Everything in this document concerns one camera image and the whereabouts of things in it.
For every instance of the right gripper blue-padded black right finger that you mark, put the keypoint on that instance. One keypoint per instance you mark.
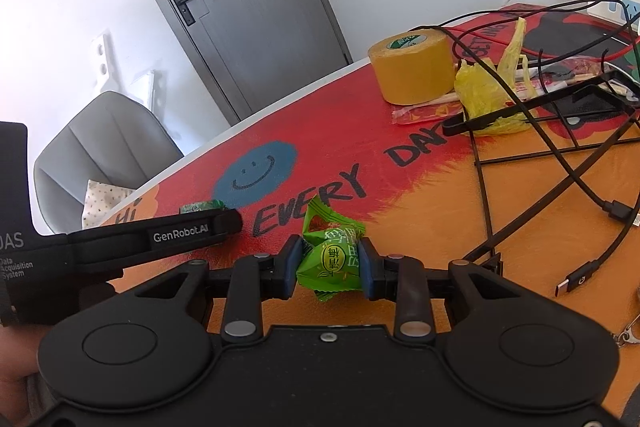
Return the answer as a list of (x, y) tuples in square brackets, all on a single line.
[(401, 280)]

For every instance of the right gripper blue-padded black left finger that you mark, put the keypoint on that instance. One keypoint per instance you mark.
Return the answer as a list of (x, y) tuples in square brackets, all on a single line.
[(255, 279)]

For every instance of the green candy packet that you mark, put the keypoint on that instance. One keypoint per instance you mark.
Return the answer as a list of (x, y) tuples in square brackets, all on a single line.
[(331, 262), (211, 204)]

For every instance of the person's left hand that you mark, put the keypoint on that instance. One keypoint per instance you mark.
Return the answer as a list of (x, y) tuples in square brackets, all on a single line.
[(24, 395)]

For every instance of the dotted cream cushion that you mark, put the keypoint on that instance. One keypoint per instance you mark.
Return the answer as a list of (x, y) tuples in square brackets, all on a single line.
[(100, 199)]

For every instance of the grey chair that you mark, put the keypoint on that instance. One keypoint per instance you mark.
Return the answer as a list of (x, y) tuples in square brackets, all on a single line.
[(113, 140)]

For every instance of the colourful cartoon table mat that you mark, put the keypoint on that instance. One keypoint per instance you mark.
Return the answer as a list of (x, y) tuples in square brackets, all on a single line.
[(419, 192)]

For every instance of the yellow plastic bag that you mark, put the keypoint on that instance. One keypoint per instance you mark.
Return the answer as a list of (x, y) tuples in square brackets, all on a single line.
[(481, 94)]

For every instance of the yellow tape roll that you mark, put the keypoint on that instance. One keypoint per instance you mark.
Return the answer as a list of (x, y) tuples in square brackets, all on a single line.
[(414, 67)]

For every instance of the white power strip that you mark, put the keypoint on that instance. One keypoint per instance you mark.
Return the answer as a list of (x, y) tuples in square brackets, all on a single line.
[(615, 12)]

